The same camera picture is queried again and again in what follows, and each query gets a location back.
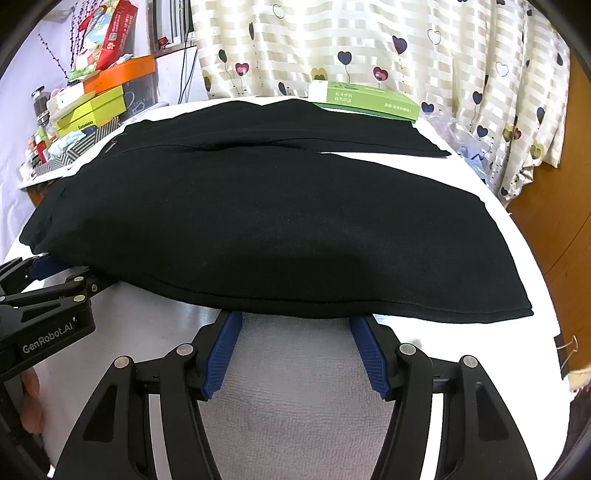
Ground heart print curtain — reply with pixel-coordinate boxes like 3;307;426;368
189;0;573;208

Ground black binder clip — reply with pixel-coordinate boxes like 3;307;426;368
553;336;580;380

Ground black white striped box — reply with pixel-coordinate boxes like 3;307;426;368
46;117;122;169

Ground dark jar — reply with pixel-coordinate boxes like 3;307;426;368
31;88;52;131

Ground clear plastic bag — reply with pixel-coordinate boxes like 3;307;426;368
425;113;491;185

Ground green flat box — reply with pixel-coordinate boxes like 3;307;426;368
308;79;422;124

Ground orange box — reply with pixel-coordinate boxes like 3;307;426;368
83;55;157;95

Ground green white snack bag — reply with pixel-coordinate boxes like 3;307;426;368
69;44;109;80

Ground red snack bag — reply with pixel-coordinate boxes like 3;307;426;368
78;0;139;71

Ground person's left hand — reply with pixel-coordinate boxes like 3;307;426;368
21;368;46;431

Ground window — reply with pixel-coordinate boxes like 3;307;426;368
148;0;195;56

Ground hanging cable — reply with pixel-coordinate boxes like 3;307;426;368
178;44;197;104

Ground yellow-green box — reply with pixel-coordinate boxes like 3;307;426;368
55;88;125;136

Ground clear storage bin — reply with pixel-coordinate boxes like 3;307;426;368
122;74;160;125

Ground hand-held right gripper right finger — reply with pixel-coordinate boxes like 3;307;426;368
349;314;539;480

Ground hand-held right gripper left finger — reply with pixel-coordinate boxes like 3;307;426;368
53;310;244;480

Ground black pants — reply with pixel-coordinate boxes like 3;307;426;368
19;98;535;324

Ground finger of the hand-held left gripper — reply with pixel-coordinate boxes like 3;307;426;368
0;267;116;319
0;256;56;289

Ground white towel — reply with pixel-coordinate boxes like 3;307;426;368
0;95;571;480

